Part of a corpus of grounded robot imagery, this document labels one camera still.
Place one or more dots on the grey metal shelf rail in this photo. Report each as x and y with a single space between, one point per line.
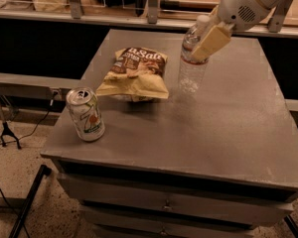
152 18

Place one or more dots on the brown chip bag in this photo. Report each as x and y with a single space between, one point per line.
138 74

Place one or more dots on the white green soda can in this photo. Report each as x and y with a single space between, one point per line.
82 104

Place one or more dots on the clear plastic water bottle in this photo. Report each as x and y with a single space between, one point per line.
192 71

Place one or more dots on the black tripod stand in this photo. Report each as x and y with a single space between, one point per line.
6 131

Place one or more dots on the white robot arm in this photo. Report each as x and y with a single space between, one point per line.
275 23

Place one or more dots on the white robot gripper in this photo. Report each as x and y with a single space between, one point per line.
238 7

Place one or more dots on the black metal floor bar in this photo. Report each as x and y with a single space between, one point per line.
43 171

